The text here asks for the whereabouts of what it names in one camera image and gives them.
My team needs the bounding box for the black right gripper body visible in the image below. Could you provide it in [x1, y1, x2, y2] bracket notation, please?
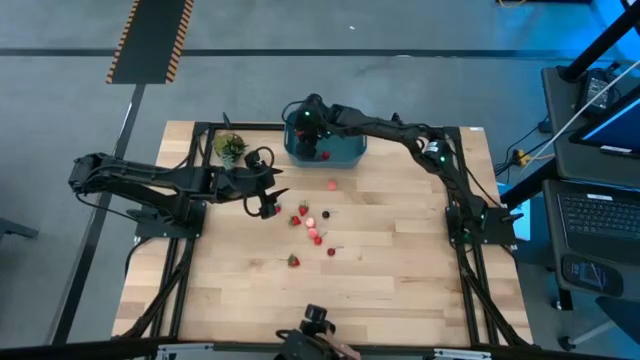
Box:
[292, 93, 334, 162]

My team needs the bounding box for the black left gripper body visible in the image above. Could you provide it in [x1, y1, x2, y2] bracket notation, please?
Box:
[219, 167, 280, 220]

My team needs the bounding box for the green artificial potted plant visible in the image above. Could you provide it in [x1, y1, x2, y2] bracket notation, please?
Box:
[213, 131, 250, 172]

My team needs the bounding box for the teal plastic bin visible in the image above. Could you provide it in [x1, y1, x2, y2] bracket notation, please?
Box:
[283, 109, 369, 170]

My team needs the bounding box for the black floor strip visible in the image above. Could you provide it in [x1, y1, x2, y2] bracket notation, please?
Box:
[0, 47, 619, 58]
[47, 83, 147, 346]

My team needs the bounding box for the black hazard-striped floor mat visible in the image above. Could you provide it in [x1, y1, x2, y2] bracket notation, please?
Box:
[105, 0, 195, 85]

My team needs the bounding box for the black stand base bar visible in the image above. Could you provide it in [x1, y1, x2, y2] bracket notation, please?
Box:
[498, 158, 562, 210]

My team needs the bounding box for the grey chair leg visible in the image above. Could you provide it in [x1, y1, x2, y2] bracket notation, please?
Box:
[0, 217, 40, 242]

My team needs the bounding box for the black overhead rig bar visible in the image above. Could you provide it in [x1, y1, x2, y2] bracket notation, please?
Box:
[0, 337, 640, 360]

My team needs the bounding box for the black power adapter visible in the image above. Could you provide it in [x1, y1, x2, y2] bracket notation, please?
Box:
[579, 68, 623, 115]

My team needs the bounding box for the black diagonal pole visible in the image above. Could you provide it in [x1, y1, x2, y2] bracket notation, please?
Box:
[558, 0, 640, 82]

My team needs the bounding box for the black laptop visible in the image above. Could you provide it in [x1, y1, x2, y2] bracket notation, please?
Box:
[542, 178, 640, 267]

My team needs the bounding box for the monitor with blue screen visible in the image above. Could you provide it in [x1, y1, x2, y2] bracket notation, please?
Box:
[568, 84, 640, 161]

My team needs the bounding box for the black phone-like device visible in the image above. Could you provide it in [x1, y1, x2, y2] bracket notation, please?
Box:
[560, 253, 625, 300]

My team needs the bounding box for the office chair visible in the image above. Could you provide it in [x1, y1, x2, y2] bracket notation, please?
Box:
[555, 294, 640, 352]

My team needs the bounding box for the black aluminium table frame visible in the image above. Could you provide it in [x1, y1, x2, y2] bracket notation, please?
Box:
[115, 112, 535, 351]

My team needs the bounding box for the black camera rig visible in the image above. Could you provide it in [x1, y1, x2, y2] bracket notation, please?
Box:
[273, 303, 362, 360]

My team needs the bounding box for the silver metal bracket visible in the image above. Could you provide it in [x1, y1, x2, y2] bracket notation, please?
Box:
[432, 347, 494, 360]
[154, 342, 216, 360]

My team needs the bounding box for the white cable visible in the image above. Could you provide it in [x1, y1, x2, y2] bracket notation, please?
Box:
[519, 58, 640, 161]

